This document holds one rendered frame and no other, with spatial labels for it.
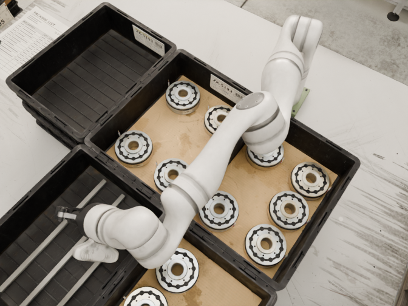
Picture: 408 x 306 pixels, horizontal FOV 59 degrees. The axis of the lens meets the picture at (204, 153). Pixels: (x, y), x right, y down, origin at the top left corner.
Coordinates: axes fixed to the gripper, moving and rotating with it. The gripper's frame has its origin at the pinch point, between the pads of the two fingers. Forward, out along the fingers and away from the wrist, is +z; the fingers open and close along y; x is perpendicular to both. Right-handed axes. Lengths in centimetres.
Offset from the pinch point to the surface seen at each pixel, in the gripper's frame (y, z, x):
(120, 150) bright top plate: -10.8, 6.9, -18.2
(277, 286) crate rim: -33.9, -33.7, 6.4
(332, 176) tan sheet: -57, -29, -23
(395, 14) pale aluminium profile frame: -189, 19, -160
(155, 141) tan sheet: -19.7, 5.0, -23.2
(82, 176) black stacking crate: -4.8, 13.3, -9.3
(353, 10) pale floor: -170, 39, -160
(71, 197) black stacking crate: -3.0, 12.6, -3.3
